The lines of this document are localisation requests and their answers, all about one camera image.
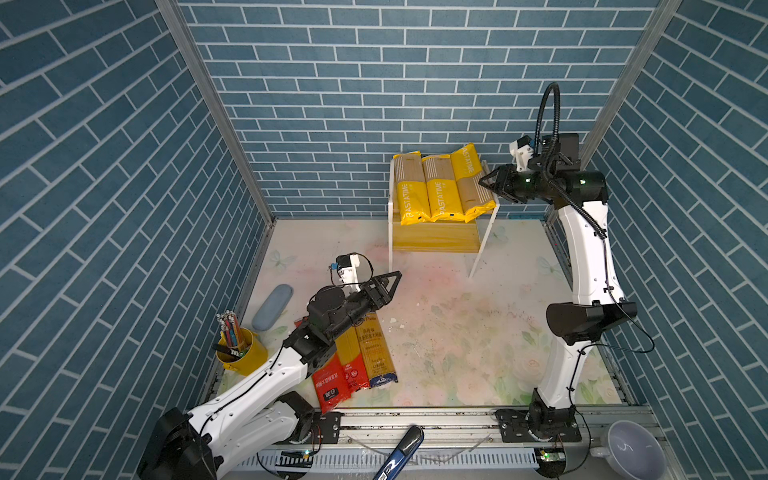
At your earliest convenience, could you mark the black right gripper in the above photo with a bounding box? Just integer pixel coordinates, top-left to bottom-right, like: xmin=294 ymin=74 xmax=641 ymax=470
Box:
xmin=477 ymin=165 xmax=550 ymax=205

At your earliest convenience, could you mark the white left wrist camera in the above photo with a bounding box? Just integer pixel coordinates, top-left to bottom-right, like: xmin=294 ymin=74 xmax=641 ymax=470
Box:
xmin=329 ymin=253 xmax=361 ymax=286

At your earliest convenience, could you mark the red spaghetti bag inner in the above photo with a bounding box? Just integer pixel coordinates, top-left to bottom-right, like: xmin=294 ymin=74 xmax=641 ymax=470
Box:
xmin=335 ymin=327 xmax=370 ymax=392

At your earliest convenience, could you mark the aluminium mounting rail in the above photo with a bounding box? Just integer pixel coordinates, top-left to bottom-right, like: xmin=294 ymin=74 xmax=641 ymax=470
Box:
xmin=155 ymin=406 xmax=679 ymax=480

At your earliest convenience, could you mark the red spaghetti bag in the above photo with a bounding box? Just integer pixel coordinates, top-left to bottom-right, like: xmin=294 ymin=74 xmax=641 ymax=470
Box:
xmin=312 ymin=354 xmax=351 ymax=413
xmin=335 ymin=327 xmax=370 ymax=392

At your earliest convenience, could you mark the blue black handheld tool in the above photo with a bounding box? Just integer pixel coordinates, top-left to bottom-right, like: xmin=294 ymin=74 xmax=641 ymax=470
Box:
xmin=373 ymin=425 xmax=425 ymax=480

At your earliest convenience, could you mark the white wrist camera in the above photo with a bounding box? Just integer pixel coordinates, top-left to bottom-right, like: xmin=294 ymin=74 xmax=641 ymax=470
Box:
xmin=509 ymin=135 xmax=535 ymax=172
xmin=329 ymin=253 xmax=361 ymax=286

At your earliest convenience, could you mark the white bowl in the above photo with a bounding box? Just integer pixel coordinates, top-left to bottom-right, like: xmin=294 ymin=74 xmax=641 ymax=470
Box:
xmin=589 ymin=420 xmax=667 ymax=480

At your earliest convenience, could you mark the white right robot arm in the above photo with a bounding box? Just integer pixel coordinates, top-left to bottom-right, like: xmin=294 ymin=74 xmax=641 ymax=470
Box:
xmin=479 ymin=165 xmax=638 ymax=443

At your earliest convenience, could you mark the yellow pencil cup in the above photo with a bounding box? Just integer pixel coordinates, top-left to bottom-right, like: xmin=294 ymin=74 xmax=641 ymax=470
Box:
xmin=213 ymin=311 xmax=268 ymax=376

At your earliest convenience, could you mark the red spaghetti bag outer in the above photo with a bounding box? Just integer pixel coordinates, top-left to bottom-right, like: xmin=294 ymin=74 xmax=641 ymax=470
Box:
xmin=312 ymin=354 xmax=351 ymax=413

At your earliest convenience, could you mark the grey-blue glasses case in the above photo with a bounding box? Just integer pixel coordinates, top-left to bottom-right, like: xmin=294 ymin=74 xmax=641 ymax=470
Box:
xmin=250 ymin=284 xmax=293 ymax=332

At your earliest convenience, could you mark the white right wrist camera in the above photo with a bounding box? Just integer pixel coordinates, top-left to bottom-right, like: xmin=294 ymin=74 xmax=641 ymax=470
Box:
xmin=509 ymin=135 xmax=535 ymax=172

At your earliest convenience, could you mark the blue moli pasta bag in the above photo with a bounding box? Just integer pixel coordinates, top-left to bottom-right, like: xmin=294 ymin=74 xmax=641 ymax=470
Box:
xmin=355 ymin=312 xmax=398 ymax=388

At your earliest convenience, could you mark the wooden two-tier shelf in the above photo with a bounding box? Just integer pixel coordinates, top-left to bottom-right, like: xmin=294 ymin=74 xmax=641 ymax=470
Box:
xmin=387 ymin=162 xmax=500 ymax=279

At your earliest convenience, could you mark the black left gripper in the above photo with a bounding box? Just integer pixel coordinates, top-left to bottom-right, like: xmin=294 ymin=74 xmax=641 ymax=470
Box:
xmin=326 ymin=272 xmax=400 ymax=344

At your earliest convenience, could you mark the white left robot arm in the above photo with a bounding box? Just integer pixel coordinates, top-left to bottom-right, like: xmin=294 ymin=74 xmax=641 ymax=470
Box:
xmin=136 ymin=271 xmax=402 ymax=479

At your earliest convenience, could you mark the yellow pastatime bag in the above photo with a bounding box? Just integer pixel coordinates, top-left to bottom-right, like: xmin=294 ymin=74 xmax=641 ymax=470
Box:
xmin=393 ymin=151 xmax=432 ymax=226
xmin=450 ymin=143 xmax=497 ymax=223
xmin=422 ymin=155 xmax=465 ymax=222

